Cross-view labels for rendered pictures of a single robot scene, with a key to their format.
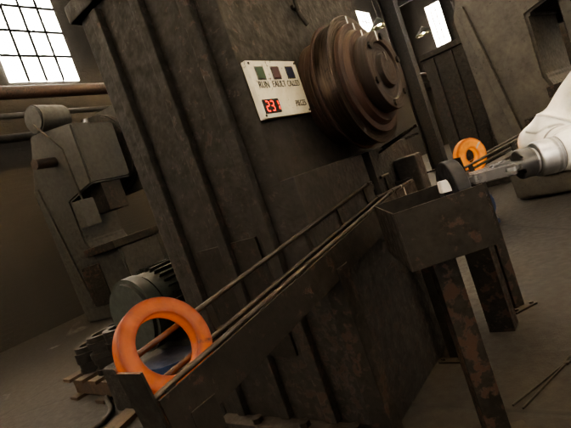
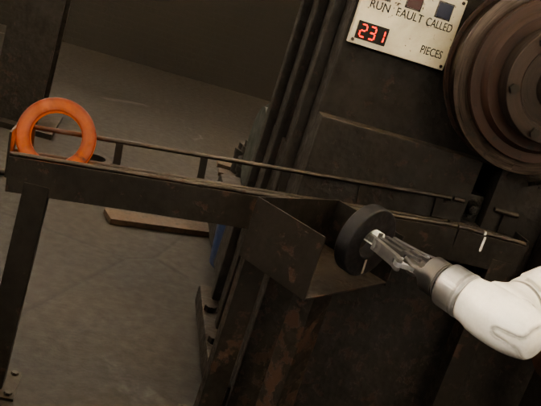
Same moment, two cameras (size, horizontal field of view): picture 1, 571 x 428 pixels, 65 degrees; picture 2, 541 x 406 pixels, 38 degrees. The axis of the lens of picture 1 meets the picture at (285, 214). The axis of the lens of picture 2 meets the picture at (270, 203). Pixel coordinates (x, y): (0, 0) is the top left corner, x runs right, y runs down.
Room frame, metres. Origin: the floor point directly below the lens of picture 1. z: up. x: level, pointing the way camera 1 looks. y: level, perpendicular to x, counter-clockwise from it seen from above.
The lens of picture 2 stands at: (-0.24, -1.24, 1.14)
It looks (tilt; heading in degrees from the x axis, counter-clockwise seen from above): 15 degrees down; 39
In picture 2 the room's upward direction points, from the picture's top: 18 degrees clockwise
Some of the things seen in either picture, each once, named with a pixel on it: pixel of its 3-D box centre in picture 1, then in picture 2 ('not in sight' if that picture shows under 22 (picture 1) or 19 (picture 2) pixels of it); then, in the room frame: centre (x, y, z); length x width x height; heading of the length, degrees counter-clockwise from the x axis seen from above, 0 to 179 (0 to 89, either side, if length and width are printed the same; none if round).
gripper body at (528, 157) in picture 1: (514, 166); (426, 271); (1.11, -0.58, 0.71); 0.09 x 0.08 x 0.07; 87
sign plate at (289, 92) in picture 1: (279, 88); (406, 20); (1.45, -0.11, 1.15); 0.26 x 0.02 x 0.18; 142
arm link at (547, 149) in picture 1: (543, 157); (456, 290); (1.10, -0.65, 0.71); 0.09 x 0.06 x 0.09; 177
